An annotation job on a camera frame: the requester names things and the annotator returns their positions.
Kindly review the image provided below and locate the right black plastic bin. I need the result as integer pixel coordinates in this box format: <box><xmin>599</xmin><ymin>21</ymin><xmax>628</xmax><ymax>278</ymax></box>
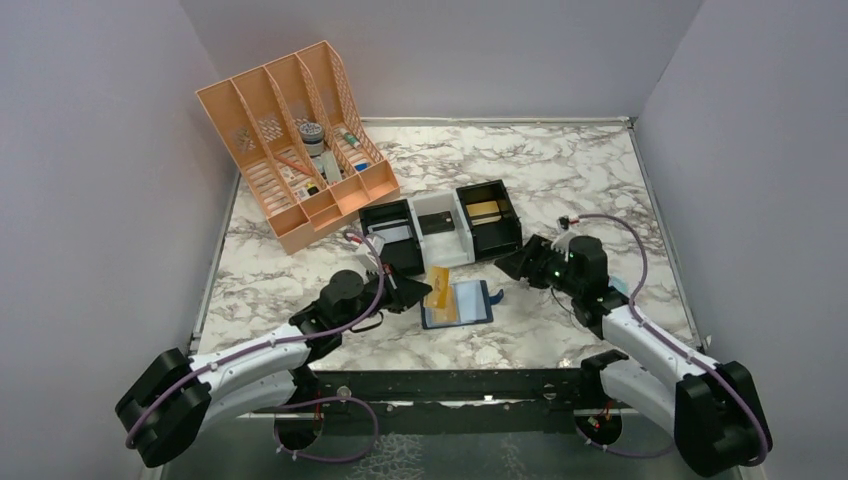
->
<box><xmin>456</xmin><ymin>180</ymin><xmax>523</xmax><ymax>262</ymax></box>

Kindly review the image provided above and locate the green white marker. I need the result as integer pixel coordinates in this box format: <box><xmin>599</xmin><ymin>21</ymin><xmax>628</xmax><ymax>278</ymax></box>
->
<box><xmin>339</xmin><ymin>128</ymin><xmax>361</xmax><ymax>149</ymax></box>

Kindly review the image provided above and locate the white plastic bin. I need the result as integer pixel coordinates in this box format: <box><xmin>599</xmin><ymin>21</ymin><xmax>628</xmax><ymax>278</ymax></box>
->
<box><xmin>408</xmin><ymin>190</ymin><xmax>475</xmax><ymax>269</ymax></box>

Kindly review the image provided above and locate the grey round tape roll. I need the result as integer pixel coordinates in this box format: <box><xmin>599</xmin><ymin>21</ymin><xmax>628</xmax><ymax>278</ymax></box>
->
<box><xmin>298</xmin><ymin>122</ymin><xmax>325</xmax><ymax>157</ymax></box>

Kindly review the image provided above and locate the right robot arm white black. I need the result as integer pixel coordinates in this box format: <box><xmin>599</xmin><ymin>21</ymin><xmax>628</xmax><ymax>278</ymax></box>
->
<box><xmin>495</xmin><ymin>235</ymin><xmax>773</xmax><ymax>477</ymax></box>

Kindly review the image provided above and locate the orange plastic file organizer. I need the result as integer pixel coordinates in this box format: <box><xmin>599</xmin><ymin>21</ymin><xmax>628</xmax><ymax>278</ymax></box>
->
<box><xmin>196</xmin><ymin>41</ymin><xmax>400</xmax><ymax>254</ymax></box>

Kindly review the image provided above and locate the blue leather card holder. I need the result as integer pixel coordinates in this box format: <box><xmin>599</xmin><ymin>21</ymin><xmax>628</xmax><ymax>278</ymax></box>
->
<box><xmin>420</xmin><ymin>280</ymin><xmax>504</xmax><ymax>330</ymax></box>

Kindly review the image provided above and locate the silver credit card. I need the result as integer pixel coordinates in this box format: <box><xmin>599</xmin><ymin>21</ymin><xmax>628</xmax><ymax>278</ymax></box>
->
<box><xmin>368</xmin><ymin>221</ymin><xmax>412</xmax><ymax>244</ymax></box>

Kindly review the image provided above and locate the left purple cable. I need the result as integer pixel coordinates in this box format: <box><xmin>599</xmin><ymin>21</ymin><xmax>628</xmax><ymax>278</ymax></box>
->
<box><xmin>124</xmin><ymin>229</ymin><xmax>387</xmax><ymax>452</ymax></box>

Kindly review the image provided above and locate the black metal base rail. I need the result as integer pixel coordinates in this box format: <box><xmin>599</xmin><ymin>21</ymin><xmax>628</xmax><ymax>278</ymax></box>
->
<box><xmin>262</xmin><ymin>368</ymin><xmax>623</xmax><ymax>443</ymax></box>

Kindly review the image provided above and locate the orange pencil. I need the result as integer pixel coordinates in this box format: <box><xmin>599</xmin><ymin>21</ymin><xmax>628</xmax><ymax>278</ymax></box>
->
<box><xmin>274</xmin><ymin>154</ymin><xmax>319</xmax><ymax>177</ymax></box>

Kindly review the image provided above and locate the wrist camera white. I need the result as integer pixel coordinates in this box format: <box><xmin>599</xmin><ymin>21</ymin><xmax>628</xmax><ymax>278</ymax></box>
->
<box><xmin>355</xmin><ymin>234</ymin><xmax>385</xmax><ymax>273</ymax></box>
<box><xmin>552</xmin><ymin>215</ymin><xmax>580</xmax><ymax>255</ymax></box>

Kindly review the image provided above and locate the clear blue plastic case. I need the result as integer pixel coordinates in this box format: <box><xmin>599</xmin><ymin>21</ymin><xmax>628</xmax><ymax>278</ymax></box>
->
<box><xmin>609</xmin><ymin>275</ymin><xmax>630</xmax><ymax>296</ymax></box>

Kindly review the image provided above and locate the black credit card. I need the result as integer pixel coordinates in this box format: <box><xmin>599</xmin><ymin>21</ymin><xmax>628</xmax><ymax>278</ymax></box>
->
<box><xmin>417</xmin><ymin>211</ymin><xmax>455</xmax><ymax>235</ymax></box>

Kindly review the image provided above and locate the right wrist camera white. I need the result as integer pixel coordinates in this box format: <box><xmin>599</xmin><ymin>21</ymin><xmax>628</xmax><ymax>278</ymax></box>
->
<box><xmin>552</xmin><ymin>215</ymin><xmax>580</xmax><ymax>255</ymax></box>

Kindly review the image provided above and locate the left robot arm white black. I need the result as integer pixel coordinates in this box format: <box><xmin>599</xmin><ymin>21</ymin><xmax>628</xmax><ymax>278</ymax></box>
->
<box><xmin>115</xmin><ymin>267</ymin><xmax>432</xmax><ymax>468</ymax></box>

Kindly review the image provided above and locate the gold credit card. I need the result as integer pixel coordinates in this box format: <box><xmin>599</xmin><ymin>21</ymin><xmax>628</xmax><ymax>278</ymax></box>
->
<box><xmin>465</xmin><ymin>200</ymin><xmax>502</xmax><ymax>226</ymax></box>

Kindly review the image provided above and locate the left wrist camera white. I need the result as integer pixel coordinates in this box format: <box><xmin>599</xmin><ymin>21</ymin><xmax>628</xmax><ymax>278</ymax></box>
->
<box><xmin>355</xmin><ymin>234</ymin><xmax>385</xmax><ymax>273</ymax></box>

